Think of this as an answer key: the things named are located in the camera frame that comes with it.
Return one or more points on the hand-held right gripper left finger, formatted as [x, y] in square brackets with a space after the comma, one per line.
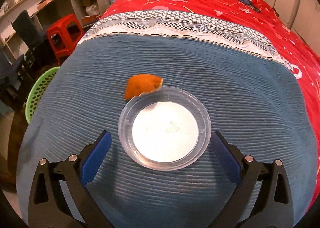
[96, 158]

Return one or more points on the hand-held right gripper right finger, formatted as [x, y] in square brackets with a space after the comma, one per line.
[226, 160]

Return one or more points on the round clear plastic lid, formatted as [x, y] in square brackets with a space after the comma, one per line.
[165, 133]

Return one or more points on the green plastic basket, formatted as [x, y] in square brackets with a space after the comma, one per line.
[37, 93]

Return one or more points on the blue blanket with patterned border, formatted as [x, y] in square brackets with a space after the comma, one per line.
[225, 80]

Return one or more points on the orange peel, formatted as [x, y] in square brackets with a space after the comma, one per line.
[140, 85]

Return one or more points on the dark blue chair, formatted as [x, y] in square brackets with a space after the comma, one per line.
[8, 67]

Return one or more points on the red plastic stool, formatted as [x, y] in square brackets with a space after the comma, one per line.
[62, 21]

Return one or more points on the black office chair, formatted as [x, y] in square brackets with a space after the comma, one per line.
[25, 27]

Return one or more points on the clear plastic bag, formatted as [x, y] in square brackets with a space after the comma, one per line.
[92, 9]

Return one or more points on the red printed blanket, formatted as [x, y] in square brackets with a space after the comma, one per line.
[212, 0]

